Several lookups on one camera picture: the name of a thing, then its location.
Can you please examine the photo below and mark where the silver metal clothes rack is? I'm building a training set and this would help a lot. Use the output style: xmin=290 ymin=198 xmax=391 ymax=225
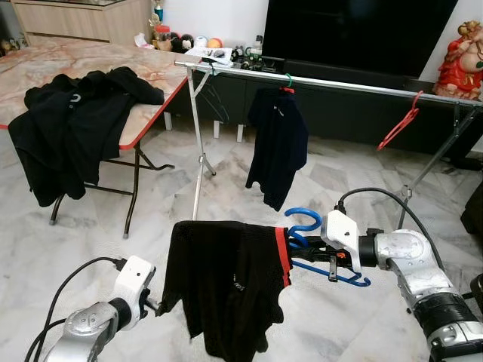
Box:
xmin=175 ymin=60 xmax=483 ymax=231

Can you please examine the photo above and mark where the white tissue box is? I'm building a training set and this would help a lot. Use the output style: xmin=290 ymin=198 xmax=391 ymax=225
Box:
xmin=134 ymin=32 xmax=156 ymax=51

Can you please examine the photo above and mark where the black shirt with red collar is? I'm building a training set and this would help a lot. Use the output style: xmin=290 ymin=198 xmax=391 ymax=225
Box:
xmin=157 ymin=220 xmax=294 ymax=362

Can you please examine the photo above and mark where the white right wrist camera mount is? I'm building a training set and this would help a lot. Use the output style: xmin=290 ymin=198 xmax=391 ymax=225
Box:
xmin=321 ymin=210 xmax=361 ymax=253

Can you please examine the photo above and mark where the red laughing buddha statue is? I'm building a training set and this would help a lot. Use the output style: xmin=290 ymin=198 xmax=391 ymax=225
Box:
xmin=432 ymin=21 xmax=483 ymax=101

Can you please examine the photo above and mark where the stack of papers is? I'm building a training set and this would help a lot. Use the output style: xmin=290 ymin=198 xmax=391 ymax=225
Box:
xmin=185 ymin=45 xmax=235 ymax=69

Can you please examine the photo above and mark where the blue plastic hanger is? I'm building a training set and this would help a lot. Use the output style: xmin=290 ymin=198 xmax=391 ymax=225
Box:
xmin=284 ymin=207 xmax=372 ymax=288

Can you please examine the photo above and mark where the black television console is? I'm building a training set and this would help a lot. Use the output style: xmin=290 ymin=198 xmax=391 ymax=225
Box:
xmin=162 ymin=53 xmax=483 ymax=150

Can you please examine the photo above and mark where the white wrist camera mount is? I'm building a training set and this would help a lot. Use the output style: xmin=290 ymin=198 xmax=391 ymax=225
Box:
xmin=113 ymin=255 xmax=157 ymax=314
xmin=321 ymin=210 xmax=361 ymax=253

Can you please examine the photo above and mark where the light wooden cabinet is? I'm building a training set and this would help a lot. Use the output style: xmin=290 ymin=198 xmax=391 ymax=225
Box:
xmin=11 ymin=0 xmax=155 ymax=48

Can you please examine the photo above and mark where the navy shirt with red trim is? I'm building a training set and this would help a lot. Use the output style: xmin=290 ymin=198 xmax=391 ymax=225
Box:
xmin=245 ymin=85 xmax=310 ymax=212

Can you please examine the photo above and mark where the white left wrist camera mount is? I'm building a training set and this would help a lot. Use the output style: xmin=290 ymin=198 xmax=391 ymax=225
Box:
xmin=113 ymin=255 xmax=157 ymax=314

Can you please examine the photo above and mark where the black round toy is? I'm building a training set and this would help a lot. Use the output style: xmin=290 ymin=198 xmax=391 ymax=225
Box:
xmin=172 ymin=34 xmax=194 ymax=52

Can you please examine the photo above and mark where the red plastic hanger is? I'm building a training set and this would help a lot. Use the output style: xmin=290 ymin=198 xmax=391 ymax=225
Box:
xmin=377 ymin=90 xmax=423 ymax=152

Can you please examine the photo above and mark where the dark sofa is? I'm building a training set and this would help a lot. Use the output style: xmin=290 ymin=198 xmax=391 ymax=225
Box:
xmin=460 ymin=181 xmax=483 ymax=242

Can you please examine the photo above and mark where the red lidded jar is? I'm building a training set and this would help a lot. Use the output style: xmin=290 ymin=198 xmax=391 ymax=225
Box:
xmin=153 ymin=24 xmax=173 ymax=52

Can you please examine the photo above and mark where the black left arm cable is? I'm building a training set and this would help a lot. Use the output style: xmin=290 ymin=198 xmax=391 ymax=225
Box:
xmin=26 ymin=256 xmax=128 ymax=362

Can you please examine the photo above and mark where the large black television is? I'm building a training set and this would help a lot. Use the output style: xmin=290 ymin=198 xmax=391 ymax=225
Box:
xmin=260 ymin=0 xmax=460 ymax=78

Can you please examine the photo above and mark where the black stool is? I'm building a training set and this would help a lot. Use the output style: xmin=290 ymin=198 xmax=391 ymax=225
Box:
xmin=469 ymin=273 xmax=483 ymax=311

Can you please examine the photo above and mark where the marble top folding table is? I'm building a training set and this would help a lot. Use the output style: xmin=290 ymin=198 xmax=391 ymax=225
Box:
xmin=0 ymin=38 xmax=198 ymax=239

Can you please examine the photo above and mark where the black clothes pile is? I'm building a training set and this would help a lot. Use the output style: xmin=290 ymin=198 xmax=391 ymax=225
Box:
xmin=8 ymin=66 xmax=165 ymax=208

